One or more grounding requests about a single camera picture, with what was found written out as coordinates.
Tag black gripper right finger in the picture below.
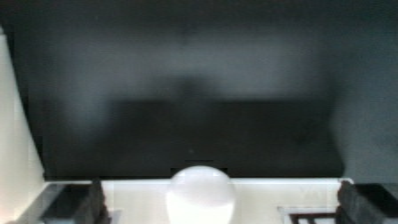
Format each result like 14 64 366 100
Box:
336 181 398 224

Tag white front drawer tray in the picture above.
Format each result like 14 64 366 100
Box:
16 165 357 224

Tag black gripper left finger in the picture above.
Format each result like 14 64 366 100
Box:
41 181 110 224

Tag white drawer cabinet box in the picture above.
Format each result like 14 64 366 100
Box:
0 28 44 224

